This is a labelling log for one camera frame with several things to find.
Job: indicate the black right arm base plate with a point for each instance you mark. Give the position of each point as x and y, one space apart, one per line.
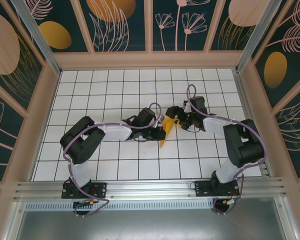
201 188

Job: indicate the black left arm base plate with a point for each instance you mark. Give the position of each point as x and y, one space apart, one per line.
101 188

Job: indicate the aluminium mounting rail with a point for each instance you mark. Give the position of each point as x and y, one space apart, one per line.
150 187

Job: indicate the orange cloth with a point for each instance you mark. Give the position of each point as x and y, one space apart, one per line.
169 125

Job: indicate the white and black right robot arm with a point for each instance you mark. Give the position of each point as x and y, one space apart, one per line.
217 125

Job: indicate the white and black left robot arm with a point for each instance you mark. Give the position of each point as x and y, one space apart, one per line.
115 131

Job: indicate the aluminium frame post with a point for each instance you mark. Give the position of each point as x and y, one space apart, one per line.
36 27
261 27

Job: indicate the aluminium table side rail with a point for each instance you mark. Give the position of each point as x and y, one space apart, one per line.
242 85

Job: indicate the grey metal sheet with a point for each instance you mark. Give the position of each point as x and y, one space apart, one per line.
150 225

